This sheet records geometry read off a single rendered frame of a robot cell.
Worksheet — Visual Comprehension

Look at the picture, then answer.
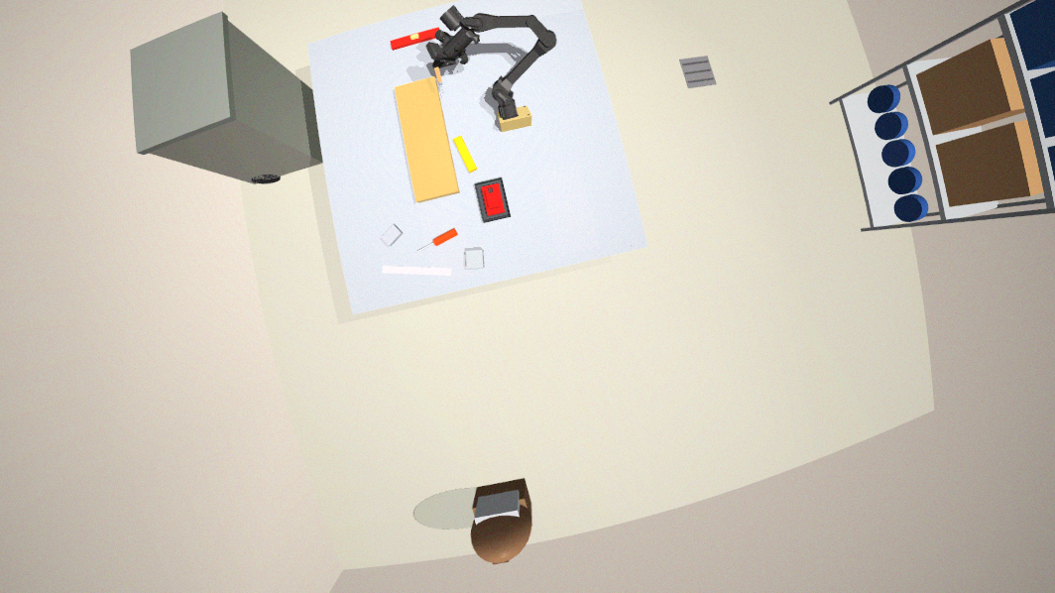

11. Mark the white flat bar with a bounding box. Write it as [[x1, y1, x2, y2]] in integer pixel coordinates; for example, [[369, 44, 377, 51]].
[[383, 266, 452, 276]]

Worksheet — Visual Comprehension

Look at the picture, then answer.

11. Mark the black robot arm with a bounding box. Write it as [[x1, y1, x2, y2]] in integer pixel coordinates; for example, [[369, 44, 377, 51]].
[[439, 5, 557, 120]]

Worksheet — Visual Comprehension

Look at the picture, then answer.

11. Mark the orange hexagonal rod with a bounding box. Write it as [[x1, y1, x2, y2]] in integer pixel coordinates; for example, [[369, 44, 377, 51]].
[[416, 228, 458, 252]]

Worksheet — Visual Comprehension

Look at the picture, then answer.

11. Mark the red flat bar with yellow block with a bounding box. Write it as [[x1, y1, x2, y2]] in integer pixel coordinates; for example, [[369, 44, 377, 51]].
[[390, 27, 439, 50]]

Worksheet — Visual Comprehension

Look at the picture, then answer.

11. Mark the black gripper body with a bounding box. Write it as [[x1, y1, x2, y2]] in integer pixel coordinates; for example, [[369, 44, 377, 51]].
[[426, 35, 468, 64]]

